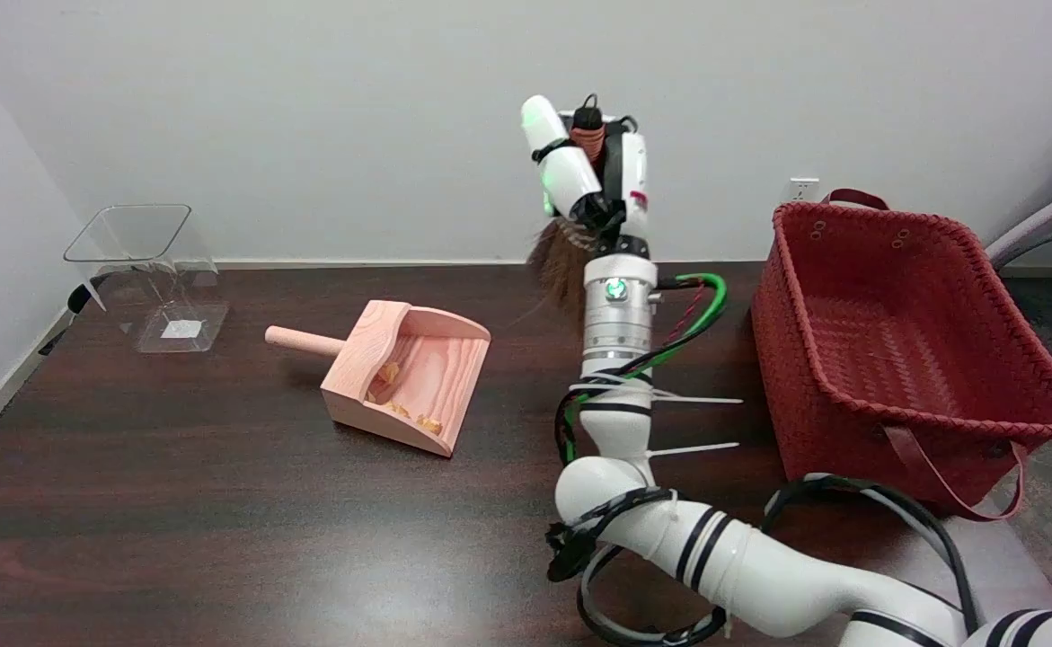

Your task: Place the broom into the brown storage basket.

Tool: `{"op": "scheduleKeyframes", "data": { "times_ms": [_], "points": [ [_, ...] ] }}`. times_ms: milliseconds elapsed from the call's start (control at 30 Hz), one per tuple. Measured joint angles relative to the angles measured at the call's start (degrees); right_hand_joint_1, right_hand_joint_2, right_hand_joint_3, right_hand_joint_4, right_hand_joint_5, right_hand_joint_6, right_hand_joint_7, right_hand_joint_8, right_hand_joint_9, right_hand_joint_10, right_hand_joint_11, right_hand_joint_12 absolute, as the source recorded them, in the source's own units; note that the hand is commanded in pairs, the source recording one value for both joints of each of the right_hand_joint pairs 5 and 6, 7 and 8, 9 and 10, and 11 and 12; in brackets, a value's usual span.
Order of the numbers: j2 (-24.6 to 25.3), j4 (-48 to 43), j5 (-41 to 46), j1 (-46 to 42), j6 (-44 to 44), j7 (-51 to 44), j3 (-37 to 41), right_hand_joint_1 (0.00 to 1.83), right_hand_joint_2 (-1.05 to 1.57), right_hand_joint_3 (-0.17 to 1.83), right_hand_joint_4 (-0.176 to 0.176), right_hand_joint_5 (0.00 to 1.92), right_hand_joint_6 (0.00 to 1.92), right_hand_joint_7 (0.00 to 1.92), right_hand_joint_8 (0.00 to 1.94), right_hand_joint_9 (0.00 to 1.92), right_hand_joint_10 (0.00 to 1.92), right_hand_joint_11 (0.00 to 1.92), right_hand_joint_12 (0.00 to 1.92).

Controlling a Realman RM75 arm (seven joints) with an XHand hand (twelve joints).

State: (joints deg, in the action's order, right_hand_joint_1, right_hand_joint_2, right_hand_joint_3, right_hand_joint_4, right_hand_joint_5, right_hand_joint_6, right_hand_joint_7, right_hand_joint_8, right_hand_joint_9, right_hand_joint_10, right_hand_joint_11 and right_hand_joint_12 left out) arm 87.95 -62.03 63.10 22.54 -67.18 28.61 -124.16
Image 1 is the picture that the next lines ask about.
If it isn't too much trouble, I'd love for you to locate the pink wooden dustpan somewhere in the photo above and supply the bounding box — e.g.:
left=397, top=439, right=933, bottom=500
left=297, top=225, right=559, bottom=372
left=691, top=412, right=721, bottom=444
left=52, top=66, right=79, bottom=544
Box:
left=264, top=299, right=492, bottom=458

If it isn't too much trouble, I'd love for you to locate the green robot cable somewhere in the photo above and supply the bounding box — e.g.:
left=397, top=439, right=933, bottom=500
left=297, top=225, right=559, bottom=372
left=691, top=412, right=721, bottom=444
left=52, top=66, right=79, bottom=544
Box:
left=561, top=272, right=728, bottom=465

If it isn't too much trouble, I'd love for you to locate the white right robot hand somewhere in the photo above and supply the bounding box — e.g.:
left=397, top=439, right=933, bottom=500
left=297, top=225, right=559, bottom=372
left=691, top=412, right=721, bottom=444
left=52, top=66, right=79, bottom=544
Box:
left=521, top=94, right=652, bottom=261

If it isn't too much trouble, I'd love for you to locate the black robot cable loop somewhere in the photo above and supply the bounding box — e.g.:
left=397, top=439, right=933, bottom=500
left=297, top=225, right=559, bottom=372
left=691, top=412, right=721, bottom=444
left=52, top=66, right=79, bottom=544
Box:
left=764, top=474, right=982, bottom=637
left=577, top=544, right=729, bottom=647

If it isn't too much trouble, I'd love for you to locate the white curved tube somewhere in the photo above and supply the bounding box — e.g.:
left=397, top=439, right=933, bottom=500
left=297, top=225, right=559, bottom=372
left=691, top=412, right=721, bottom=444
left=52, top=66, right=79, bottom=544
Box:
left=984, top=175, right=1052, bottom=263

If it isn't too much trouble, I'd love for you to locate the small broom with copper-wound handle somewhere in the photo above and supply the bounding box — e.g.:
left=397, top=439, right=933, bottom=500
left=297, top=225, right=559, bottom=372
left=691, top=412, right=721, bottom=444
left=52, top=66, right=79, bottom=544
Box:
left=512, top=93, right=609, bottom=329

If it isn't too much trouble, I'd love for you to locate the dark grey curved tube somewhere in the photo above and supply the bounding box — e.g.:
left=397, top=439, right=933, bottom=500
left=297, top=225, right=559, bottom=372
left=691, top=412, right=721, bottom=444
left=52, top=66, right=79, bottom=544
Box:
left=993, top=218, right=1052, bottom=270

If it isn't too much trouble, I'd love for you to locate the red-brown woven storage basket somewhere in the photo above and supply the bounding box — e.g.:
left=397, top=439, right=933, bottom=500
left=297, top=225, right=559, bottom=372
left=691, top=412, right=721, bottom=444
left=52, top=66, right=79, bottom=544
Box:
left=748, top=187, right=1052, bottom=524

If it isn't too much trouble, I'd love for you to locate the clear plastic container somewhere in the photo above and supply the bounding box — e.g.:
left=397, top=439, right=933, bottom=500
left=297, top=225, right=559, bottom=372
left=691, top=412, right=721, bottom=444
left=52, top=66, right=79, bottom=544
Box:
left=63, top=204, right=230, bottom=354

